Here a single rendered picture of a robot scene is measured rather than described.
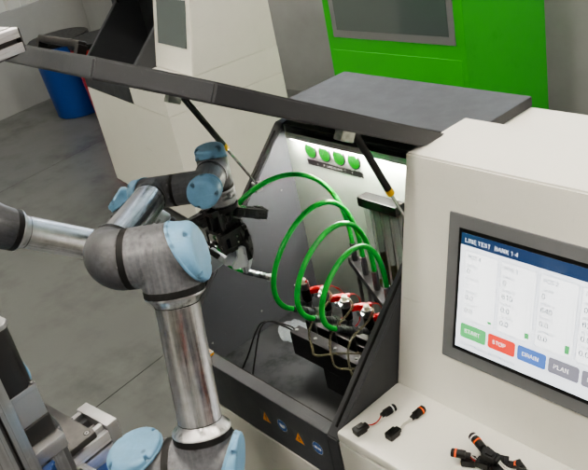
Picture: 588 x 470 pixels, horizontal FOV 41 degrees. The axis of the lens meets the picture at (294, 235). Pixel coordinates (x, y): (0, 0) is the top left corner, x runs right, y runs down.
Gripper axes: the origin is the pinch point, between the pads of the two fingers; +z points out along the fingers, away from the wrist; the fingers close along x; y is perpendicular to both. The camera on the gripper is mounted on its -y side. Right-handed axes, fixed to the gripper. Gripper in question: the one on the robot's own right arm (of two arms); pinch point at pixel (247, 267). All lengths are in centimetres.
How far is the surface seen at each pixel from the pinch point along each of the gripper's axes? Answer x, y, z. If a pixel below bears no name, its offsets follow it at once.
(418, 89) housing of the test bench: 4, -69, -24
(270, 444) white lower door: 6, 11, 50
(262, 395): 8.6, 10.8, 31.5
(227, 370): -8.0, 9.9, 31.3
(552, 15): -153, -383, 57
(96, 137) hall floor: -503, -192, 127
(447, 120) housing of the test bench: 26, -53, -24
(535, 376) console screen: 75, -15, 11
